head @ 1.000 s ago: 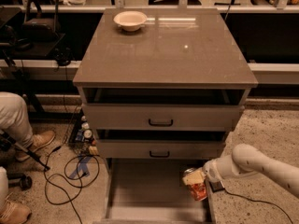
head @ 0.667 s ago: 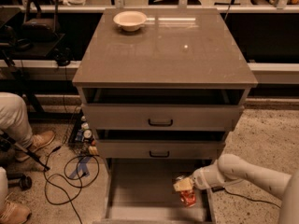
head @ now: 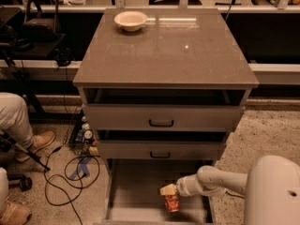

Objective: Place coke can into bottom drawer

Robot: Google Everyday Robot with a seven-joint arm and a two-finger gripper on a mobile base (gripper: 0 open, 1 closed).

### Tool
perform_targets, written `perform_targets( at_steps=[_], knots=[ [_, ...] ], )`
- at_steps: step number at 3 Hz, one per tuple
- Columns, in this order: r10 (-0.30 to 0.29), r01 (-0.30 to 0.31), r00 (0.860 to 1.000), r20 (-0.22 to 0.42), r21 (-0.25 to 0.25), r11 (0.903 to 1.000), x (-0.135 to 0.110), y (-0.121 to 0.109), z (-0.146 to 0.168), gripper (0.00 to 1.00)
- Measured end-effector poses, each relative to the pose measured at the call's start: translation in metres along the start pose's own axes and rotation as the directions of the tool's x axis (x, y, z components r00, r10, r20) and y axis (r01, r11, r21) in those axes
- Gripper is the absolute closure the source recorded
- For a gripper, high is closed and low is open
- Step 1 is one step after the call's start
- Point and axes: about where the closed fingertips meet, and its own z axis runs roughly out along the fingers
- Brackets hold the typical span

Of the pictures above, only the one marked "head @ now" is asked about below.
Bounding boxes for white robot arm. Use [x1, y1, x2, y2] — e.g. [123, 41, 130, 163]
[160, 156, 300, 225]

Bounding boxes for grey open bottom drawer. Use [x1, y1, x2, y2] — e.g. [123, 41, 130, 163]
[94, 159, 215, 225]

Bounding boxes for grey middle drawer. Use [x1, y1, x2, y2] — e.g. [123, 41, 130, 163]
[97, 130, 227, 160]

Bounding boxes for grey drawer cabinet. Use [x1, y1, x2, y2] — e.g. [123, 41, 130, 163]
[72, 7, 260, 225]

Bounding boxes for grey top drawer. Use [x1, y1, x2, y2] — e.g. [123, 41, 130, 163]
[82, 88, 245, 132]

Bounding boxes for blue tape on floor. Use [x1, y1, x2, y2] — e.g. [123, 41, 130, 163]
[68, 157, 92, 181]

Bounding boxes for black crate of items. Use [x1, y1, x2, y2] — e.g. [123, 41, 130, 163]
[68, 111, 98, 157]

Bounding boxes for black dumbbell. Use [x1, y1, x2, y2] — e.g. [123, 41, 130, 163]
[7, 173, 33, 191]

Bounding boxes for tan shoe near corner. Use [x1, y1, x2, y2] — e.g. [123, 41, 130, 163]
[0, 201, 31, 225]

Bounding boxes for black headphones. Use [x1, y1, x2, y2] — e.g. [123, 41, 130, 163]
[53, 48, 73, 67]

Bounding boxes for white ceramic bowl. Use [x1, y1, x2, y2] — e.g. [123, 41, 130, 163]
[113, 11, 147, 32]

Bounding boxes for black floor cable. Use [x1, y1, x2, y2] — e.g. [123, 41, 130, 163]
[42, 145, 101, 225]

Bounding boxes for black bag with handles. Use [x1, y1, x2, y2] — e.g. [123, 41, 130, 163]
[22, 0, 60, 42]

